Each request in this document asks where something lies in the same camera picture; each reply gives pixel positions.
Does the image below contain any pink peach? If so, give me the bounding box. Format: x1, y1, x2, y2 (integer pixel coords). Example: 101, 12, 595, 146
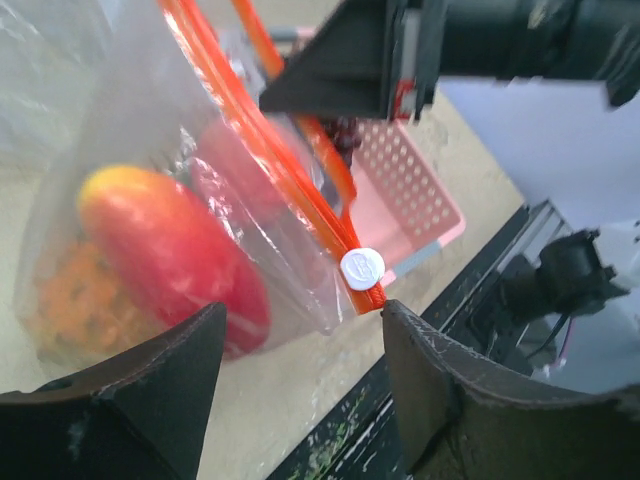
190, 118, 290, 228

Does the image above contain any red yellow mango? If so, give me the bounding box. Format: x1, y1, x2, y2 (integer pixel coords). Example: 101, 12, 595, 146
76, 165, 272, 358

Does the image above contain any pink perforated plastic basket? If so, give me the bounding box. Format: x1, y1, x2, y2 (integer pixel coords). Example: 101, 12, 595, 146
351, 120, 466, 286

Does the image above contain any red purple grape bunch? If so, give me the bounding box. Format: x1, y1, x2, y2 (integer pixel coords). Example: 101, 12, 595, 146
321, 117, 362, 169

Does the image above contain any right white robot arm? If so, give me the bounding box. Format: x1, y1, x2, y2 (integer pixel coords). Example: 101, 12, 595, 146
259, 1, 639, 394

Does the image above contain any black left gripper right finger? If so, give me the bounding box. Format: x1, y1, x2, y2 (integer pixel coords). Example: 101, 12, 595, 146
382, 300, 639, 479

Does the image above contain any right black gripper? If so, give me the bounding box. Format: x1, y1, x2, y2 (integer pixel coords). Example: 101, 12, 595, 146
258, 0, 576, 124

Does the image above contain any orange toy pineapple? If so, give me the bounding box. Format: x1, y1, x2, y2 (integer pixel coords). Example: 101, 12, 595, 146
24, 237, 164, 364

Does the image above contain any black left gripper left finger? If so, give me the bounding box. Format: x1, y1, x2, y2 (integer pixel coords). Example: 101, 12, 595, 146
1, 304, 226, 479

